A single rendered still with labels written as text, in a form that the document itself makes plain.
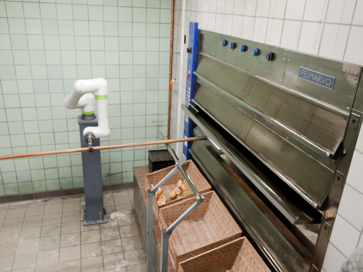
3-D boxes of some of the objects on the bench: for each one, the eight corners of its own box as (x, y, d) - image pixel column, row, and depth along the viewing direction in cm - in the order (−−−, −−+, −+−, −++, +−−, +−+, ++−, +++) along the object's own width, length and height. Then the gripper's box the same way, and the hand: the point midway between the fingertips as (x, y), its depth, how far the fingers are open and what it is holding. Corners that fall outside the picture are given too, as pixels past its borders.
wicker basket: (211, 216, 281) (214, 189, 270) (239, 263, 231) (244, 231, 221) (157, 223, 268) (158, 195, 257) (174, 274, 218) (176, 242, 207)
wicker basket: (189, 182, 333) (191, 158, 323) (210, 213, 284) (213, 187, 273) (143, 188, 319) (143, 163, 309) (156, 222, 270) (157, 194, 259)
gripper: (93, 130, 274) (94, 141, 253) (94, 147, 280) (95, 158, 259) (84, 130, 272) (85, 141, 251) (86, 147, 278) (86, 160, 257)
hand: (90, 148), depth 258 cm, fingers closed on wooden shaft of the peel, 3 cm apart
